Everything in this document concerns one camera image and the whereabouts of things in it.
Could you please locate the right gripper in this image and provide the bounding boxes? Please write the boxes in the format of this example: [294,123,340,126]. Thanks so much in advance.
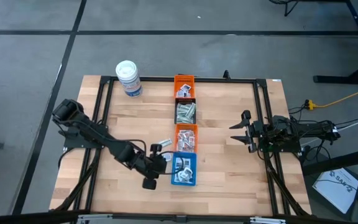
[228,110,265,154]

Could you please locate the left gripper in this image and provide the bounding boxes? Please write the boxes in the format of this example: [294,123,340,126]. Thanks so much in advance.
[134,143,168,180]

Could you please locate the blue plastic basket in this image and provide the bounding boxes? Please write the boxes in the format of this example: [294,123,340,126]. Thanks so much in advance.
[170,151,198,187]

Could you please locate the orange plastic basket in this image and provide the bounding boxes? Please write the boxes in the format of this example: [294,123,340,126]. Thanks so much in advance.
[173,74,196,99]
[174,123,199,154]

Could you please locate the black plastic basket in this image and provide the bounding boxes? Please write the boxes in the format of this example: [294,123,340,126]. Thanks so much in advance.
[173,97,197,125]

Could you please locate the white wipes canister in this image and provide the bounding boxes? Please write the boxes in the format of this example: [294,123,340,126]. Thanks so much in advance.
[115,60,144,98]

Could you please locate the black floor beam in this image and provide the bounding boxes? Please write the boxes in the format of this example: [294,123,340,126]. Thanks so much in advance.
[301,145,358,177]

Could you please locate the white printed booklet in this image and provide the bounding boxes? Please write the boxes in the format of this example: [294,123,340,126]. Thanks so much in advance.
[311,167,358,215]

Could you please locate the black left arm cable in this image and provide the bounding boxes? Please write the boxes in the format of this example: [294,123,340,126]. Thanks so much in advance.
[126,139,185,175]

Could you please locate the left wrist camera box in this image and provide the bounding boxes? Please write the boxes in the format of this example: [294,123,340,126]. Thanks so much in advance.
[142,177,158,191]

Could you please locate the black aluminium table frame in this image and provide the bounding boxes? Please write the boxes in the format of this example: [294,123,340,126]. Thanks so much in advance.
[0,73,351,224]

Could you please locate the yellow cable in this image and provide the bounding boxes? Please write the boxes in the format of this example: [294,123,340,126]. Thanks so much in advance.
[305,83,358,110]

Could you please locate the silver metal bracket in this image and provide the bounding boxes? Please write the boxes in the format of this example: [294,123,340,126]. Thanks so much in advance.
[249,217,287,224]
[76,213,114,224]

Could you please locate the white cable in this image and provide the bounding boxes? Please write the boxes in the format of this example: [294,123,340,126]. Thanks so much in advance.
[300,112,358,147]

